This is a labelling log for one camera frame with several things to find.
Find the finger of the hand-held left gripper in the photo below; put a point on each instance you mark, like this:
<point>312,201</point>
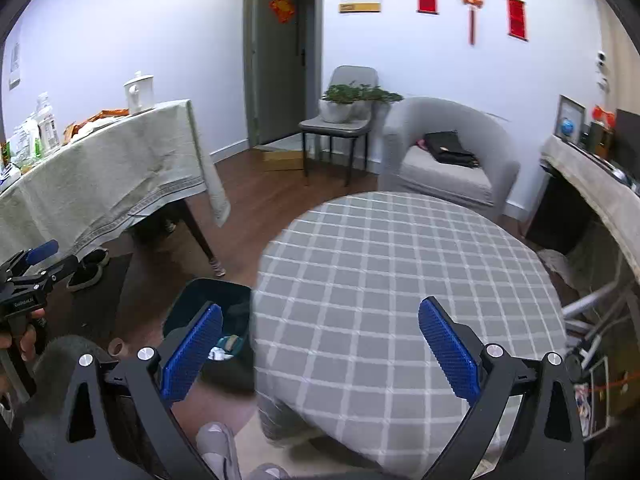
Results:
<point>57,272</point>
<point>42,251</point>

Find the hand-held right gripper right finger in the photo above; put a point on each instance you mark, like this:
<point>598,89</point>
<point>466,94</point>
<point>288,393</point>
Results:
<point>447,350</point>

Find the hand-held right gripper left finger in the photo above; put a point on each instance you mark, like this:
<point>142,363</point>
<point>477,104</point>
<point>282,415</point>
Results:
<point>192,355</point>

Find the dark plastic trash bin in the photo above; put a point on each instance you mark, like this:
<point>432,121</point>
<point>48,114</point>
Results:
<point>200,295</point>

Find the person's left hand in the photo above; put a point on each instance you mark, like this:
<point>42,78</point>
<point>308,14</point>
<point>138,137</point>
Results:
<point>29,342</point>

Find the dark shoe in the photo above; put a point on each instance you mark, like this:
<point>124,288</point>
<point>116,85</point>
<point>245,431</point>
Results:
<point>96,258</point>
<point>84,279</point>

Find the brown tape roll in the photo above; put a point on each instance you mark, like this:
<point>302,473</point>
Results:
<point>118,346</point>

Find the round table with checked cloth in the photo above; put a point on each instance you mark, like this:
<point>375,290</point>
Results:
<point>390,280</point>

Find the grey slipper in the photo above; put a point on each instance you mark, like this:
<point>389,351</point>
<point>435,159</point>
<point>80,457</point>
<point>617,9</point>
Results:
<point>267,472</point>
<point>215,447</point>

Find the table with beige tablecloth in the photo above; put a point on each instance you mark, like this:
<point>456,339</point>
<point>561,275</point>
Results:
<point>100,175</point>

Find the white plastic bag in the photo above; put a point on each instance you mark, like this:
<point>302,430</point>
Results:
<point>25,142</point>

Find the clear plastic bottle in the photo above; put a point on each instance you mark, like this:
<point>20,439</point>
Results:
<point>47,125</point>

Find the orange snack packets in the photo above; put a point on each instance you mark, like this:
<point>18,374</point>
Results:
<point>92,122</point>

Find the white metal rack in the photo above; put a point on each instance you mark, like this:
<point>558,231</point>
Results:
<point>595,300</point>

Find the grey armchair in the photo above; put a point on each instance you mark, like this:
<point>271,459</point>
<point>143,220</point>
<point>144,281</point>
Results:
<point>450,185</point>

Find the white kettle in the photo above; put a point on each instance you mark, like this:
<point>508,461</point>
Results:
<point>139,92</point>

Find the black bag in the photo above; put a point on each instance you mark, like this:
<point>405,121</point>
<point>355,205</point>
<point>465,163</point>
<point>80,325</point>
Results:
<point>450,149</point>

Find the flat cardboard box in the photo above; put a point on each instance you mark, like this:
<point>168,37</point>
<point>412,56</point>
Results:
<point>282,157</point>

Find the side desk with fringed cloth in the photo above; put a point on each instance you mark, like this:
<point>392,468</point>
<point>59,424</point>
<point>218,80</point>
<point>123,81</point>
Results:
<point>590,180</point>

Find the grey chair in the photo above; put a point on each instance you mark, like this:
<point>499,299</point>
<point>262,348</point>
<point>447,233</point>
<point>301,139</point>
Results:
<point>340,127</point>

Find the small blue globe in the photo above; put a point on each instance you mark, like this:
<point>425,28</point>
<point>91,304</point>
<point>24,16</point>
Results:
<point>568,128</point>

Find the dark storage box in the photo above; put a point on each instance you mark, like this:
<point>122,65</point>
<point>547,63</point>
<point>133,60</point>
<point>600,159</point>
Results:
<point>600,142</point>

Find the potted green plant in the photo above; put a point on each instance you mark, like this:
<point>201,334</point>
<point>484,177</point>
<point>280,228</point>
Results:
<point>350,95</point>

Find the black monitor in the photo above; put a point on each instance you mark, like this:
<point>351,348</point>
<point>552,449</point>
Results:
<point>629,140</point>

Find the small red ornament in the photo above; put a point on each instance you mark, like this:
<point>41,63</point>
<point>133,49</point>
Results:
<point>603,115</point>

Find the grey door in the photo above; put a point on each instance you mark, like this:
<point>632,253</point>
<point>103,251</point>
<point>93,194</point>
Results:
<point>280,85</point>

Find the red paper door decoration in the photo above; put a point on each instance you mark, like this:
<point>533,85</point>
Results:
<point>282,7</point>

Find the white wall paper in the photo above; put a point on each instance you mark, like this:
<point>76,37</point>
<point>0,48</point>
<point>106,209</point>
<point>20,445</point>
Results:
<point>15,65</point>

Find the picture frame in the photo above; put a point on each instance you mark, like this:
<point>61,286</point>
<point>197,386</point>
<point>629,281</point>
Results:
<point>575,107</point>

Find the white wall socket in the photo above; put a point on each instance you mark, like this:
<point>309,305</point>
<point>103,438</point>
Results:
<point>603,83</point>

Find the white security camera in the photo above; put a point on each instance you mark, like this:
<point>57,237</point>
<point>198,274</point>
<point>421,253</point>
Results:
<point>602,58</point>

